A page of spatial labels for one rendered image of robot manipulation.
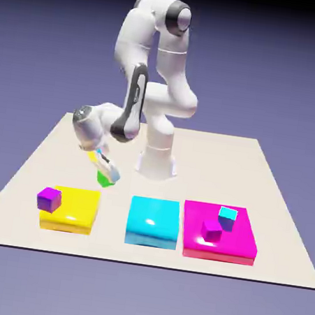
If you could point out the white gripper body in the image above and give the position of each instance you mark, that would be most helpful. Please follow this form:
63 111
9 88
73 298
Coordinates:
104 165

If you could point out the small green cube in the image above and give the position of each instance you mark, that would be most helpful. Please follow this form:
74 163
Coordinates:
104 179

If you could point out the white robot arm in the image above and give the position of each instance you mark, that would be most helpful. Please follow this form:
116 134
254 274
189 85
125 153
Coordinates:
161 90

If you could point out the small purple cube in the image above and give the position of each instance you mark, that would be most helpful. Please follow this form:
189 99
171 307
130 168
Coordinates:
49 199

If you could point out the small magenta cube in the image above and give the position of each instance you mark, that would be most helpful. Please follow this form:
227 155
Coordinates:
211 231

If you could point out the small cyan cube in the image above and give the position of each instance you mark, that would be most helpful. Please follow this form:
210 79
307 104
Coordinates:
228 215

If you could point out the large yellow box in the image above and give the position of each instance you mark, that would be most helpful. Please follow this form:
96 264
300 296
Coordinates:
74 208

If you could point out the large cyan box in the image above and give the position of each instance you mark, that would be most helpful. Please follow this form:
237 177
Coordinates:
153 220

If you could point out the large magenta box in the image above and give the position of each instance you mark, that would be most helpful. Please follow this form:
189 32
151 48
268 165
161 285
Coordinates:
236 242

